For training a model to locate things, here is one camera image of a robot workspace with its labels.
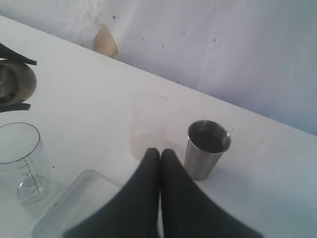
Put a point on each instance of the brown wooden cup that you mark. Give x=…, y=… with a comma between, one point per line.
x=18, y=82

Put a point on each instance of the clear plastic shaker body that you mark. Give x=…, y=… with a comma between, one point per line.
x=22, y=166

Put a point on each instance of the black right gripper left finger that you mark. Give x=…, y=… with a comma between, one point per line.
x=133, y=211

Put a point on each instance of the stainless steel cup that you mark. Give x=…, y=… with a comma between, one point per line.
x=207, y=142

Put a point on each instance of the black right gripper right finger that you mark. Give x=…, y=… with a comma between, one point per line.
x=187, y=212

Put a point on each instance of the translucent plastic cup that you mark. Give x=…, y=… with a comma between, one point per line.
x=147, y=123

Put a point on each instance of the white plastic tray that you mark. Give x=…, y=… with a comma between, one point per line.
x=81, y=198

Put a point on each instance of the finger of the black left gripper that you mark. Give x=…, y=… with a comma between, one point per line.
x=8, y=54
x=15, y=107

